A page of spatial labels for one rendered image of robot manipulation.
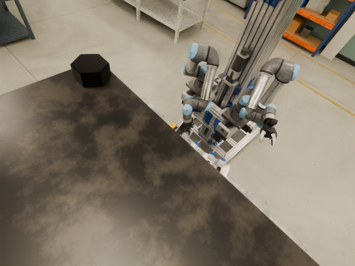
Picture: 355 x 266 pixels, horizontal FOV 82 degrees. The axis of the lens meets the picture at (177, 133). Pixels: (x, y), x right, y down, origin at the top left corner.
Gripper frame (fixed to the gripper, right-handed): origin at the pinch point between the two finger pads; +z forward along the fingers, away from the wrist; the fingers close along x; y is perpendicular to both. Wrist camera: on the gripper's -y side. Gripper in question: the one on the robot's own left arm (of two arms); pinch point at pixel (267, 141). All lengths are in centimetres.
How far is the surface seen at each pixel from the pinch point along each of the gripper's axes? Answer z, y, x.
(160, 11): -356, 90, 233
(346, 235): -38, 168, -153
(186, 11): -393, 96, 185
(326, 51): -467, 158, -151
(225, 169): -7, 59, 16
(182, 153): 64, -60, 36
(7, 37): -128, 79, 416
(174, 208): 77, -60, 33
